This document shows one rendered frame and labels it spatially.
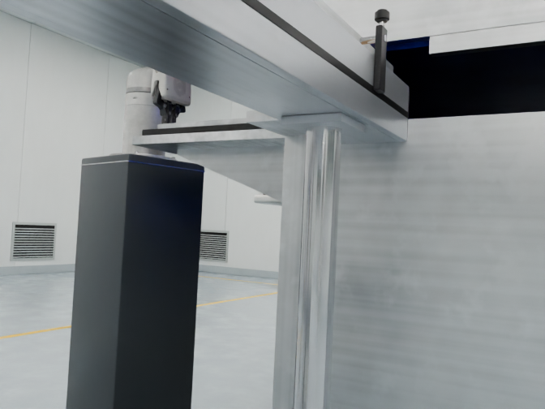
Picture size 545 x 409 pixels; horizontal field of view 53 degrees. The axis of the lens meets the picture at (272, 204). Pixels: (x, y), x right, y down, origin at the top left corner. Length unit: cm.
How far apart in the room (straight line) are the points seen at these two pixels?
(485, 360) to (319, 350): 28
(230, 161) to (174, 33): 75
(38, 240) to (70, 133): 141
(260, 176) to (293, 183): 17
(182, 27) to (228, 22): 4
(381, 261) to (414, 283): 6
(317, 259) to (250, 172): 47
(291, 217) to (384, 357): 29
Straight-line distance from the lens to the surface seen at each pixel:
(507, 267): 89
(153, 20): 45
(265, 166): 115
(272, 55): 53
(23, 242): 701
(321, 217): 73
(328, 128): 75
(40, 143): 716
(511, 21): 95
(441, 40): 96
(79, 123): 755
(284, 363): 103
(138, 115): 156
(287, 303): 101
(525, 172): 89
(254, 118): 90
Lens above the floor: 69
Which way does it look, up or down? 2 degrees up
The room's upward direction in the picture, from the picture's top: 3 degrees clockwise
